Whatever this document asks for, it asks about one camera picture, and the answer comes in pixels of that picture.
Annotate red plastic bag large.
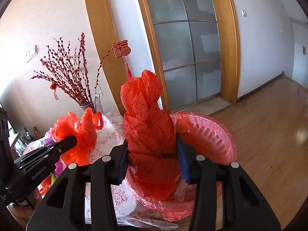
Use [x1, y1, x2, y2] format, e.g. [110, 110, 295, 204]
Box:
[121, 70, 180, 200]

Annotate red fu charm with tassel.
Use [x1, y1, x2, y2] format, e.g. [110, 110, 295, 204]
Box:
[112, 40, 133, 80]

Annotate pink trash basket with liner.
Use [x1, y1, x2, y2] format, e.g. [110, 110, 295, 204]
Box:
[126, 112, 237, 226]

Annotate red plastic bag small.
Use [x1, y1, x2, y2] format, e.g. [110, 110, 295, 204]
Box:
[51, 108, 103, 166]

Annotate frosted glass sliding door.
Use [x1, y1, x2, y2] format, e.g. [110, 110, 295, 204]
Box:
[147, 0, 221, 110]

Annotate red berry branches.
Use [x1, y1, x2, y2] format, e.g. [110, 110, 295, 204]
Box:
[31, 33, 113, 106]

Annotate left hand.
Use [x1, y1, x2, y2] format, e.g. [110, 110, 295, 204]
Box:
[7, 188, 42, 228]

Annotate floral white tablecloth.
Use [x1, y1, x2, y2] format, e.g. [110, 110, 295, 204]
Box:
[26, 112, 179, 230]

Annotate glass vase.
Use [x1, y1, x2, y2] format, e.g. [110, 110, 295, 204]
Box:
[80, 93, 103, 114]

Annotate small wall switch right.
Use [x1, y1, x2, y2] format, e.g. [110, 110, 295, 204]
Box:
[241, 9, 247, 17]

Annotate white wall switch outlet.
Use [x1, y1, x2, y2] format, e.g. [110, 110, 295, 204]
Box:
[25, 45, 38, 63]

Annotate small red lantern ornament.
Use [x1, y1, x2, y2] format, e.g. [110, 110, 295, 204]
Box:
[50, 81, 59, 101]

